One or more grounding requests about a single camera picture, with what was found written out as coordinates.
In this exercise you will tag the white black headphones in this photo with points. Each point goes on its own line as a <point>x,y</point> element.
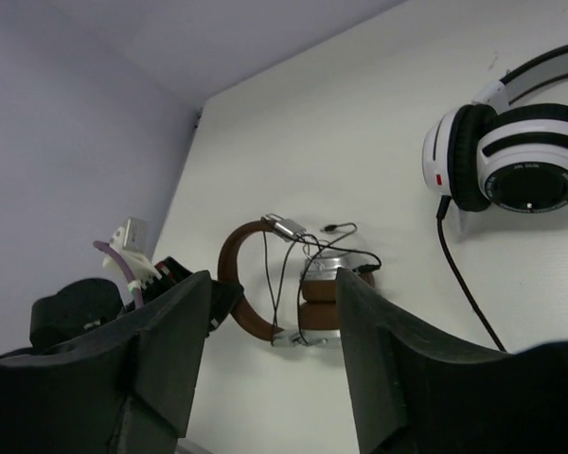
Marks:
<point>497,151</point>

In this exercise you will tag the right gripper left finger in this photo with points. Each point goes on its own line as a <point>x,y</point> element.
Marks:
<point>138,372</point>

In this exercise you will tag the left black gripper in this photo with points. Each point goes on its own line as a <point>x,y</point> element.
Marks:
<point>189,288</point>

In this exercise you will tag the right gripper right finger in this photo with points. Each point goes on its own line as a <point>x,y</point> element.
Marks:
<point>410,383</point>

